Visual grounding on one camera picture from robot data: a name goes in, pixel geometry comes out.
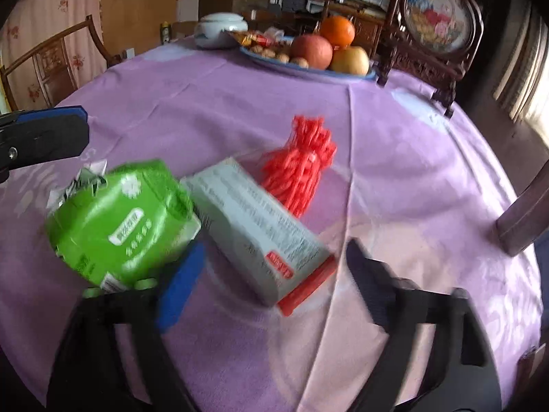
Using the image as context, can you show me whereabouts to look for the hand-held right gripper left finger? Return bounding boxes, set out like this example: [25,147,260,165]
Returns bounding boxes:
[47,240,207,412]

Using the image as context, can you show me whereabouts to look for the red foam mesh net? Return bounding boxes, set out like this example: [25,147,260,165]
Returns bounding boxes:
[259,115,337,219]

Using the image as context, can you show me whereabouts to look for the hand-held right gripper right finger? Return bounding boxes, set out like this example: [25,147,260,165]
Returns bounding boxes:
[346,237,503,412]

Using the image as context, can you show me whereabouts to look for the white carton with red end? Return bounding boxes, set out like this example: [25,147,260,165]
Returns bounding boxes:
[180,157,337,317]

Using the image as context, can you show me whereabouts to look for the purple tablecloth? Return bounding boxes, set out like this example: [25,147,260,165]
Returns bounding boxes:
[0,36,543,412]

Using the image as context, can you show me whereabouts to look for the green tissue packet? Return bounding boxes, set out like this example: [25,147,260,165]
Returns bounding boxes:
[45,160,202,299]

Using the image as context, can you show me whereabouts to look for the tall dark cabinet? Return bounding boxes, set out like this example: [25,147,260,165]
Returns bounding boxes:
[465,0,533,112]

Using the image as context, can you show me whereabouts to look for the pile of walnuts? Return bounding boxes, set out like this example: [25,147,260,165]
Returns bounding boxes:
[249,45,309,68]

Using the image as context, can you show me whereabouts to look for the pile of wrapped candies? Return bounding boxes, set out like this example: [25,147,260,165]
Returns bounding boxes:
[229,28,296,50]

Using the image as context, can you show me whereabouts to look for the patterned window curtain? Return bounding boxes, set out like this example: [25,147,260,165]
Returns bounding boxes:
[493,4,549,138]

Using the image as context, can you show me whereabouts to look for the white lidded ceramic jar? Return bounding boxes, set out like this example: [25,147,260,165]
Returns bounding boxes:
[194,12,249,49]

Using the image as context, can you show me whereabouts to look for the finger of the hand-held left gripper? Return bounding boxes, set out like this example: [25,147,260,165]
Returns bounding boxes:
[0,106,90,181]

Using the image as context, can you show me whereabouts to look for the red apple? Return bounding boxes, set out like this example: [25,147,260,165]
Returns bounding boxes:
[291,34,334,69]

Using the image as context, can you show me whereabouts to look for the yellow apple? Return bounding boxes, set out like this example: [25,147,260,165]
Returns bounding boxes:
[329,46,370,75]

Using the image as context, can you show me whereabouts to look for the orange-brown wooden door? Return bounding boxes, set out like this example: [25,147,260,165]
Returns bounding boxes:
[101,0,178,56]

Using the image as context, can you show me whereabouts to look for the carved wooden chair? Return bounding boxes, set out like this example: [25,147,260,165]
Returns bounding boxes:
[0,15,125,110]

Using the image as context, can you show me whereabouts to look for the blue fruit plate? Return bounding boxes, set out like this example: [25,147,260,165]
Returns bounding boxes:
[239,45,378,81]

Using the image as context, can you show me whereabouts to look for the round embroidered wooden table screen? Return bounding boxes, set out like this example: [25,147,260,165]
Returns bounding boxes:
[377,0,485,118]

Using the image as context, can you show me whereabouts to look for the orange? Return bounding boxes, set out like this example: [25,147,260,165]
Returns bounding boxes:
[319,16,356,48]

